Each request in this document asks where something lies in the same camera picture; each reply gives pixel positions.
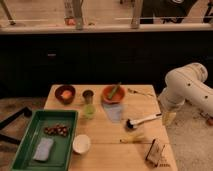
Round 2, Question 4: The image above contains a white cup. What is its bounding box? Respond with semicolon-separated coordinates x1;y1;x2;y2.
73;134;91;154

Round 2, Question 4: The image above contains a green translucent cup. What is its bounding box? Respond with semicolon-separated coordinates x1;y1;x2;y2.
83;104;95;119

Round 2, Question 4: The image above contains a black stand leg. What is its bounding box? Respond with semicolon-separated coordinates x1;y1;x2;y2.
0;107;32;145

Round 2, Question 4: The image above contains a green plastic tray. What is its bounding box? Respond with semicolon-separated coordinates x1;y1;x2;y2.
10;110;78;171

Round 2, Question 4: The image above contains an orange item in bowl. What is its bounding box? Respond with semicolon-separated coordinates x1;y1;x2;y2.
61;90;72;100

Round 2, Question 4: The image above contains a green stick in bowl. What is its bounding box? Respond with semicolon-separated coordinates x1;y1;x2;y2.
108;82;121;100

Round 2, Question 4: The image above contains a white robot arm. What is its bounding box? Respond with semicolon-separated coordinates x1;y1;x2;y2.
158;63;213;126

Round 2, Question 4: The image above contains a blue sponge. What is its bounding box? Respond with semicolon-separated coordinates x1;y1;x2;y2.
33;138;54;161

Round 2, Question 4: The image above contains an orange bowl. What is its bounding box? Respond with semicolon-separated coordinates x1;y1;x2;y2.
101;85;125;104

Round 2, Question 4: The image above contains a blue cloth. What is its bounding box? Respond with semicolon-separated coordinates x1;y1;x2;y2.
102;103;123;123

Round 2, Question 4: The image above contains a bunch of dark grapes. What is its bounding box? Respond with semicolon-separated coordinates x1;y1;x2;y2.
44;125;69;137

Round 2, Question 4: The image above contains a dark red bowl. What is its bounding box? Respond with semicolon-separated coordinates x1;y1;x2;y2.
55;85;76;104

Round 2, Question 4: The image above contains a white-handled black brush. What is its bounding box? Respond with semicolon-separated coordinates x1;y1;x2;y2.
126;113;162;129

